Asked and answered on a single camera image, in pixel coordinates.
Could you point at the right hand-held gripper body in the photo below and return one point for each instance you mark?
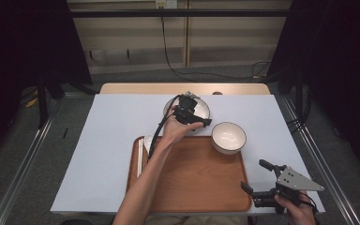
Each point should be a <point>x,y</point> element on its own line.
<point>293,182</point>

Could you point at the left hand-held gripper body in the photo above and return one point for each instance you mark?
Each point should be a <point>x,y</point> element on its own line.
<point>187,109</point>

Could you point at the white dark-rimmed plate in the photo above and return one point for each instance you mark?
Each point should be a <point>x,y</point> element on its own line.
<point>203,109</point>

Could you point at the white ribbed bowl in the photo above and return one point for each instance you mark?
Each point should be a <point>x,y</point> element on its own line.
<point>228,137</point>

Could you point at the wooden tray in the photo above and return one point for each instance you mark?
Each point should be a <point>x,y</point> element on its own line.
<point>197,178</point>

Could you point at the white chopstick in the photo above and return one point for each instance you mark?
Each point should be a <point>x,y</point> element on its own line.
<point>142,157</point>
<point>138,157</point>

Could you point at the person's left hand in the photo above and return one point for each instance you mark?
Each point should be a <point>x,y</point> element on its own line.
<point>173,131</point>

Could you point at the person's right hand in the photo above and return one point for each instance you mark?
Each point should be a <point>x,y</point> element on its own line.
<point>293,212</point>

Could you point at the person's clothing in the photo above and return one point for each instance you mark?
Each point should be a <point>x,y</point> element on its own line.
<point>197,220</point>

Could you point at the white table mat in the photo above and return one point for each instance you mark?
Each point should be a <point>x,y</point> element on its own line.
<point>106,140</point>

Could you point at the black curtain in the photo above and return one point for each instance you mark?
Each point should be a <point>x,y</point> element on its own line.
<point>22,47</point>
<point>340,62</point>

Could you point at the aluminium floor rail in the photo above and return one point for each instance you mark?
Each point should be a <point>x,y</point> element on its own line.
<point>318,156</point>
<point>28,156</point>

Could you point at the white wall socket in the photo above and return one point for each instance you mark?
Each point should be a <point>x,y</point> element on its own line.
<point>165,3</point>

